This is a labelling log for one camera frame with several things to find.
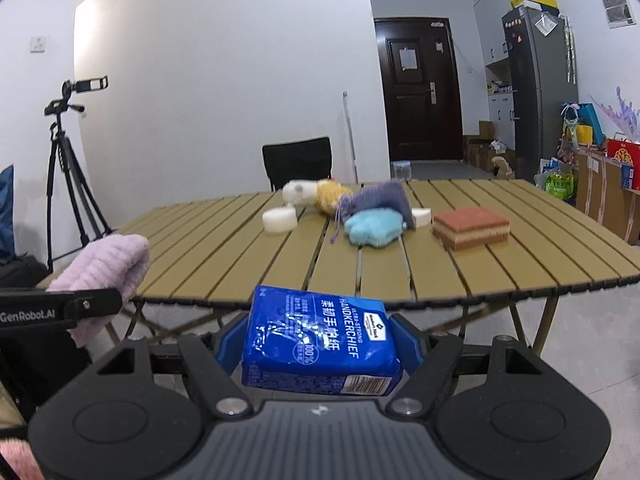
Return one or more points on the red gift box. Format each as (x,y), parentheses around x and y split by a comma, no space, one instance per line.
(627,153)

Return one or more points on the grey tall refrigerator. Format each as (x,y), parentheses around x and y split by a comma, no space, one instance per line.
(543,81)

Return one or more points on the yellow white plush toy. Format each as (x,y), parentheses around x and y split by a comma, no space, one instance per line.
(324,195)

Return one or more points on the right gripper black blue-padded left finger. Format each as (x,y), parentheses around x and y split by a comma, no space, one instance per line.
(208,363)

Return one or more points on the red layered sponge block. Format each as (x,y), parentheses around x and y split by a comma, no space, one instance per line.
(470,227)

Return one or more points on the black camera tripod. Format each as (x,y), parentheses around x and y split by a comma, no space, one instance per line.
(89,218)

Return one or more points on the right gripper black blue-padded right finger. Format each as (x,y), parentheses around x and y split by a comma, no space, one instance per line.
(429,363)

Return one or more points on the white foam cylinder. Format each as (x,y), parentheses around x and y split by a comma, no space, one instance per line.
(279,220)

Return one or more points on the tan folding slat table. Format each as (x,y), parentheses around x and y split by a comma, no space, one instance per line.
(208,257)

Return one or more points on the green snack bag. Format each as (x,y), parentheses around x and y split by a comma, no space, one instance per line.
(560,186)

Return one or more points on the pink fuzzy cloth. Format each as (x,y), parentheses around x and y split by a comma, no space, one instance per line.
(116,261)

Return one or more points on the black folding chair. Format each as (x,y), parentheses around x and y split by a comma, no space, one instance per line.
(302,160)

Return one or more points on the dark brown entrance door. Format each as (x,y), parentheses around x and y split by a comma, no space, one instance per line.
(421,89)

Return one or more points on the white foam wedge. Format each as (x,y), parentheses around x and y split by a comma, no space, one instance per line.
(421,217)

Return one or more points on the purple knit pouch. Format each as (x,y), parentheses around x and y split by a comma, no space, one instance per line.
(388,194)

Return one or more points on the black suitcase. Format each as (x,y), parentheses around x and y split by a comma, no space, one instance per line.
(36,363)

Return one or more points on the blue handkerchief tissue pack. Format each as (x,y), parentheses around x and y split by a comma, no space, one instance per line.
(306,342)

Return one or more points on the white mop handle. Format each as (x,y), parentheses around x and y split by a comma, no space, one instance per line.
(351,138)

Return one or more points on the pet water feeder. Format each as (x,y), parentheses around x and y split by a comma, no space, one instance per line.
(402,170)

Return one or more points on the light blue fuzzy cloth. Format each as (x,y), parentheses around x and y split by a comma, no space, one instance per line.
(374,227)

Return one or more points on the large cardboard box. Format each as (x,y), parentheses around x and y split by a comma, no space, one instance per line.
(601,197)

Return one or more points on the blue cushion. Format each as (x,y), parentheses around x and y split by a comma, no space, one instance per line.
(7,244)

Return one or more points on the white wall cabinet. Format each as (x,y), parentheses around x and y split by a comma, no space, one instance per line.
(489,14)

